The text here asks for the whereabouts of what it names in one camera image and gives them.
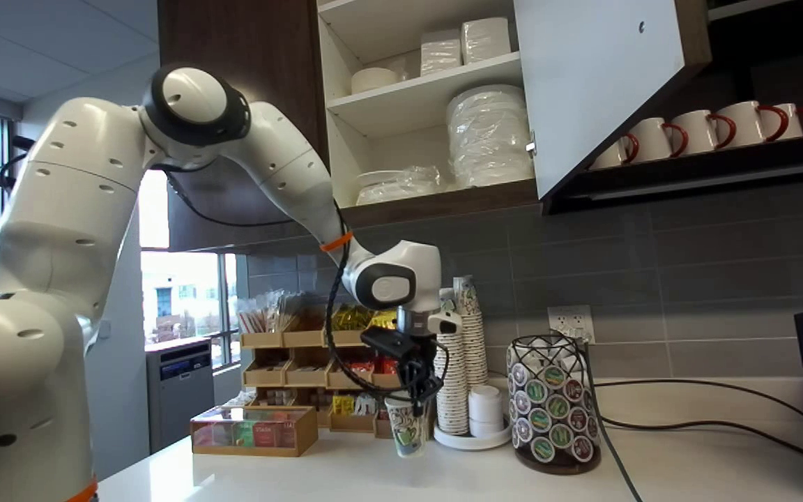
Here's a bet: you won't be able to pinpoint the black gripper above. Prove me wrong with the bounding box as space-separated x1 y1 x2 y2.
360 307 452 409

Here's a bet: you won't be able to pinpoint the tall paper cup stack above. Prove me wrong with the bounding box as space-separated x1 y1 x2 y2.
452 274 492 391
431 285 473 441

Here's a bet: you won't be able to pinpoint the white cup lid stack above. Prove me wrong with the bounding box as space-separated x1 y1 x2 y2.
466 381 509 441

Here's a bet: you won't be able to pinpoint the white open cabinet door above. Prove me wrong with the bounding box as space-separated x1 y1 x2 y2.
512 0 714 203

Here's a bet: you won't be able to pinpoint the yellow sweetener packets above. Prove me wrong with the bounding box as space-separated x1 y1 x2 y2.
368 307 401 335

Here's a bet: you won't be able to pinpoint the white round tray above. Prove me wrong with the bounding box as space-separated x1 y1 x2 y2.
431 422 514 455

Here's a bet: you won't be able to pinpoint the yellow green packets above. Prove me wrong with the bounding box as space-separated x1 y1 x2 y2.
329 304 375 335

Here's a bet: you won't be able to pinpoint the wooden condiment organizer rack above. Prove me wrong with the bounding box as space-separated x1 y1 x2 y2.
241 299 436 441

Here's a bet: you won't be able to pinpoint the clear stirrer bag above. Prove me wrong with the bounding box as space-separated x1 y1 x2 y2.
238 291 301 337

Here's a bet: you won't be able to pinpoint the wooden tea bag box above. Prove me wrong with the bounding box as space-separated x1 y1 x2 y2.
187 402 322 461

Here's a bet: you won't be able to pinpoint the clear plastic cutlery bag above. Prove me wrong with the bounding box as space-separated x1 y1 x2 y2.
355 164 447 210

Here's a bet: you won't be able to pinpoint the wrapped paper plate stack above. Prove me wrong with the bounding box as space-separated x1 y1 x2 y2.
445 80 537 189

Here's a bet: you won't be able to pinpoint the white bowl stack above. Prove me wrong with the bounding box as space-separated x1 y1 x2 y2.
348 65 414 98

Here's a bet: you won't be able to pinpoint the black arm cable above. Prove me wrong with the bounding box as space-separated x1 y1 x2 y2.
163 164 400 408

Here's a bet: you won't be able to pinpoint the wire coffee pod carousel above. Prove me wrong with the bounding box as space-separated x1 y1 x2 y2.
505 331 606 476

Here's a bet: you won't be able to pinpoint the white wall outlet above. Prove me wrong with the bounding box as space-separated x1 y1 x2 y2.
546 304 599 346

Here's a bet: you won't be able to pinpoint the black power cable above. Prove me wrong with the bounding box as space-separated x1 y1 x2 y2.
591 374 803 427
594 416 803 462

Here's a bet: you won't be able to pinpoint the white mug red handle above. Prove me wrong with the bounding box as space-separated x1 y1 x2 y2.
669 105 739 155
714 98 792 150
590 133 643 173
774 100 803 143
626 115 690 168

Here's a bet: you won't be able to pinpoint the dark open wall shelf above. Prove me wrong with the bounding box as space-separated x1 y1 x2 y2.
541 0 803 218

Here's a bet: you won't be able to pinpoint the brown wooden wall cabinet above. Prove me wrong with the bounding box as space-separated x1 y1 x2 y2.
156 0 541 253

